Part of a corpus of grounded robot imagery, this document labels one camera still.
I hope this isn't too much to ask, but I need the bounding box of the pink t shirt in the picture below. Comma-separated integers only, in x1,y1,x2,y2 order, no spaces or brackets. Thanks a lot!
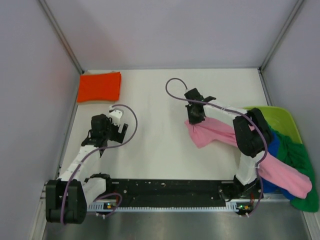
184,117,299,186

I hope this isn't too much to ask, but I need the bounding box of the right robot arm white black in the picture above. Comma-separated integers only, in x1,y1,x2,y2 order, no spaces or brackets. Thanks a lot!
184,88,273,198

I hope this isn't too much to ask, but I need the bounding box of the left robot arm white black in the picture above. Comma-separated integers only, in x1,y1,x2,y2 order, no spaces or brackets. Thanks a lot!
45,108,128,224

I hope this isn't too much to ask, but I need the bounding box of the folded orange t shirt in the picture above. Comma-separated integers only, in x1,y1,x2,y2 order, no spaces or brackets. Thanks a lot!
76,72,122,103

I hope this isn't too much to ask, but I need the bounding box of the green plastic basket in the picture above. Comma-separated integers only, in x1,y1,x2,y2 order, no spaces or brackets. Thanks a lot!
244,105,303,144

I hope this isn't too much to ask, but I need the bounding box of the green t shirt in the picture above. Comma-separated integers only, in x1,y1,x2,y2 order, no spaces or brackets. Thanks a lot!
271,128,320,213

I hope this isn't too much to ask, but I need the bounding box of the blue t shirt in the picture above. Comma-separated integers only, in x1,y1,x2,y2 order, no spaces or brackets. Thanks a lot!
261,131,295,201

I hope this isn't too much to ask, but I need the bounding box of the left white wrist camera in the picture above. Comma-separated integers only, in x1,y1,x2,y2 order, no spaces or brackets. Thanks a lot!
108,106,124,127

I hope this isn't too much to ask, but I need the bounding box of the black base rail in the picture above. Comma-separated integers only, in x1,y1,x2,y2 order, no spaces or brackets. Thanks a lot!
106,179,240,207

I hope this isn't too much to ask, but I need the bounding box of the grey slotted cable duct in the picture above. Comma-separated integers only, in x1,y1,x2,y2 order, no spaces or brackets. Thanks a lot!
87,201,251,214

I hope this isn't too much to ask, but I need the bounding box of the left aluminium frame post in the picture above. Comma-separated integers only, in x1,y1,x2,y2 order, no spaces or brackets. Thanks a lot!
36,0,84,75

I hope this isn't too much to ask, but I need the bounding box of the aluminium frame post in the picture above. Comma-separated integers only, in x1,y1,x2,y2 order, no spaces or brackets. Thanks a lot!
259,0,307,73
36,0,84,75

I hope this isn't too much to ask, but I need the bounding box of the right aluminium frame post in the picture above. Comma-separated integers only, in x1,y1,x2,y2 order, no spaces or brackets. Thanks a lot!
259,0,307,73

